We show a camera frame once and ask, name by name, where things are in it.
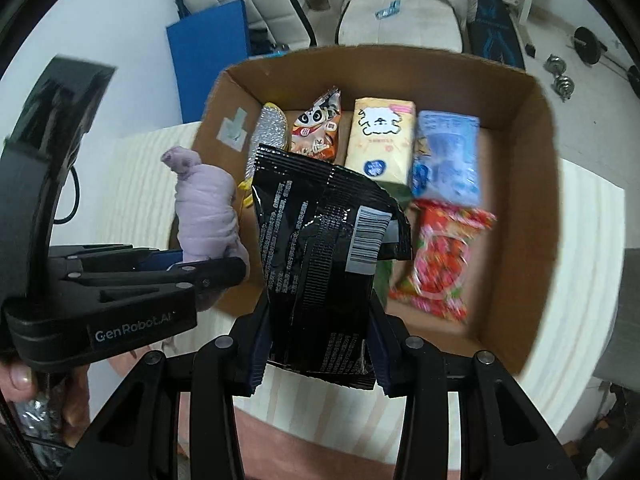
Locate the green snack packet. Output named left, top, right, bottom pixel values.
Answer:
left=373, top=182, right=411, bottom=309

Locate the purple cloth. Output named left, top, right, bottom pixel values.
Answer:
left=162, top=146, right=250, bottom=271

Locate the black snack packet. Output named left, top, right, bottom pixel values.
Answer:
left=252, top=144, right=411, bottom=390

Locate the red snack packet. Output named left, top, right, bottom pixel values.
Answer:
left=388, top=200, right=497, bottom=322

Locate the silver yellow scrub sponge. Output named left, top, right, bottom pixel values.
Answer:
left=238, top=102, right=291, bottom=208

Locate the orange panda snack packet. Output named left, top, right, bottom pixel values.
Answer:
left=290, top=87, right=342, bottom=162

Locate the blue tissue pack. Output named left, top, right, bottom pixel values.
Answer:
left=411, top=110, right=480, bottom=207

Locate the person's left hand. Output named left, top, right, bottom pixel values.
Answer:
left=1, top=361, right=90, bottom=448

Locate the striped pink cat tablecloth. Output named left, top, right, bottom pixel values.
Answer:
left=96, top=113, right=625, bottom=463

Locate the open cardboard box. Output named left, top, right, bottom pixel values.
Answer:
left=169, top=44, right=564, bottom=376

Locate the blue folded mat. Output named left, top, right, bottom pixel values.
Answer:
left=166, top=0, right=250, bottom=122

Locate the chrome dumbbell pair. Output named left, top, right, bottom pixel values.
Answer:
left=544, top=54, right=575, bottom=102

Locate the white padded chair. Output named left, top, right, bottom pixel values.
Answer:
left=336, top=0, right=463, bottom=53

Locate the blue wrapper on chair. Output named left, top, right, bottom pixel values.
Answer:
left=374, top=0, right=401, bottom=20

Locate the floor barbell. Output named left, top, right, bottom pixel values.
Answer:
left=572, top=26, right=640, bottom=98

